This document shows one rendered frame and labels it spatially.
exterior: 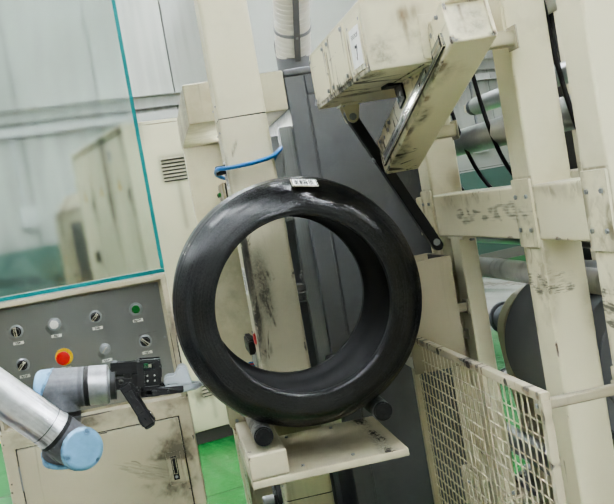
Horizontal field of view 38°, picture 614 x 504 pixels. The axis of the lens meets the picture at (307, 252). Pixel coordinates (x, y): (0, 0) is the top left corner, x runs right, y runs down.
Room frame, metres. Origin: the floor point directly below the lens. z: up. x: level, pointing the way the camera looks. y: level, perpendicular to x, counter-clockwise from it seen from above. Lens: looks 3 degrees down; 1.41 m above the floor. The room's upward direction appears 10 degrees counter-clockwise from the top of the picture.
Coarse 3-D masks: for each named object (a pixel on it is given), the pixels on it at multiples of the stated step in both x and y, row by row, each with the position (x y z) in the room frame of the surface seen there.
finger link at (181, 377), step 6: (180, 366) 2.06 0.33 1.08; (180, 372) 2.06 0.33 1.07; (186, 372) 2.06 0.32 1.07; (168, 378) 2.05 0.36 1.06; (174, 378) 2.05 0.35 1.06; (180, 378) 2.06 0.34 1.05; (186, 378) 2.06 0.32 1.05; (174, 384) 2.06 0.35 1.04; (180, 384) 2.05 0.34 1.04; (186, 384) 2.05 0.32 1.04; (192, 384) 2.06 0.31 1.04; (198, 384) 2.07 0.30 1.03; (186, 390) 2.05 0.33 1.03
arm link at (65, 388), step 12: (48, 372) 2.01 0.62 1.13; (60, 372) 2.01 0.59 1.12; (72, 372) 2.02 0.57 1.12; (84, 372) 2.02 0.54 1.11; (36, 384) 1.99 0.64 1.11; (48, 384) 1.99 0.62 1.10; (60, 384) 1.99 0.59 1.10; (72, 384) 2.00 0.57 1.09; (84, 384) 2.00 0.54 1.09; (48, 396) 1.99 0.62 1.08; (60, 396) 1.99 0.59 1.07; (72, 396) 2.00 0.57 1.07; (84, 396) 2.00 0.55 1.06; (60, 408) 1.99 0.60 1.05; (72, 408) 2.00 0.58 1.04
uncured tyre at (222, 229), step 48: (240, 192) 2.05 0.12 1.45; (288, 192) 2.01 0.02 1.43; (336, 192) 2.04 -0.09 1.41; (192, 240) 2.02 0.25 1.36; (240, 240) 1.98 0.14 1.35; (384, 240) 2.04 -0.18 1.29; (192, 288) 1.97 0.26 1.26; (384, 288) 2.30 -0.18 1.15; (192, 336) 1.98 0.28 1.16; (384, 336) 2.04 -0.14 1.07; (240, 384) 1.98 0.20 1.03; (288, 384) 2.27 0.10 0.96; (336, 384) 2.27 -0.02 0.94; (384, 384) 2.05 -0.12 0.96
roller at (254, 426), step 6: (246, 420) 2.18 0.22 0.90; (252, 420) 2.11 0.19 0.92; (252, 426) 2.06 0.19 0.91; (258, 426) 2.02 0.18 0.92; (264, 426) 2.02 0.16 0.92; (252, 432) 2.04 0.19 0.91; (258, 432) 2.00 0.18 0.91; (264, 432) 2.01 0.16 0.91; (270, 432) 2.01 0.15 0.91; (258, 438) 2.00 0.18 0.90; (264, 438) 2.01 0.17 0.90; (270, 438) 2.01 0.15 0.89; (258, 444) 2.01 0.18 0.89; (264, 444) 2.01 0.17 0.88
